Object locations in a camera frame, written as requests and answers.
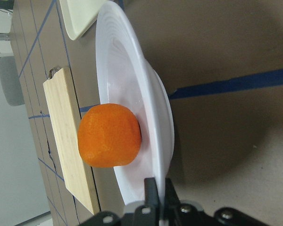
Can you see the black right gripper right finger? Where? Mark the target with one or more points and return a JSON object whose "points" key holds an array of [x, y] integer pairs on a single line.
{"points": [[188, 213]]}

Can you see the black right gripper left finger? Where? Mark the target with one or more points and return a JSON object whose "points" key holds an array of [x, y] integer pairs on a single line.
{"points": [[145, 214]]}

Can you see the orange fruit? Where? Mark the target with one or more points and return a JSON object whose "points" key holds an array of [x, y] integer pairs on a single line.
{"points": [[109, 135]]}

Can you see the white round plate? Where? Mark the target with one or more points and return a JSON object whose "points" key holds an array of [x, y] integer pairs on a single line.
{"points": [[126, 78]]}

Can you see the cream rectangular tray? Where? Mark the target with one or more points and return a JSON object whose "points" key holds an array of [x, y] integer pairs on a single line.
{"points": [[79, 15]]}

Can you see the wooden cutting board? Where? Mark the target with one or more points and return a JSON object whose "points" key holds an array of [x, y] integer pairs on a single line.
{"points": [[65, 119]]}

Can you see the brown paper table cover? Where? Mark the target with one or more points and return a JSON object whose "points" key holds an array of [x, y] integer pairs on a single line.
{"points": [[221, 62]]}

